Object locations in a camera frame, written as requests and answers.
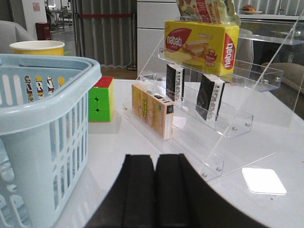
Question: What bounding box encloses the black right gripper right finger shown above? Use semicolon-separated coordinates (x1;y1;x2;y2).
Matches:
156;154;263;228

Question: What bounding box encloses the colourful puzzle cube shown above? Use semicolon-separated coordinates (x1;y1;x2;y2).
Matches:
88;77;115;122

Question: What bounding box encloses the black tissue pack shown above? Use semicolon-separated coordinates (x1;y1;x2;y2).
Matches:
166;63;185;101
196;74;225;121

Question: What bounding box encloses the light blue plastic basket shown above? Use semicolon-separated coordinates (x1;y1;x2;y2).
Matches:
0;54;101;228

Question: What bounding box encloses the orange yellow snack box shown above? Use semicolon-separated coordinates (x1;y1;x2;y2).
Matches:
132;83;174;140

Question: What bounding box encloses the colourful snack bag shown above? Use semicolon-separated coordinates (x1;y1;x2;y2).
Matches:
176;0;241;26

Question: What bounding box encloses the yellow nabati wafer box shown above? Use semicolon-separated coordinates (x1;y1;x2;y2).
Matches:
164;20;239;76

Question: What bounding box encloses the plate of fruit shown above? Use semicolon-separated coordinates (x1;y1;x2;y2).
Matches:
239;4;262;15

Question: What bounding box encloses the red fire extinguisher box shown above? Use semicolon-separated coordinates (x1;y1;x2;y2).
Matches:
35;22;51;40

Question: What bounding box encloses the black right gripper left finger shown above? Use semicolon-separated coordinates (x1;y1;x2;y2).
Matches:
86;154;154;228

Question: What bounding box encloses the clear acrylic right display shelf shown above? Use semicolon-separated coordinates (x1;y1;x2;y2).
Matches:
122;16;304;181

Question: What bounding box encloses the white cabinet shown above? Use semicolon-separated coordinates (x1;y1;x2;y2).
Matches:
137;0;180;73

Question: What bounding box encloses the red barrier belt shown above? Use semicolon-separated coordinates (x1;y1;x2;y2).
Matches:
78;13;132;18

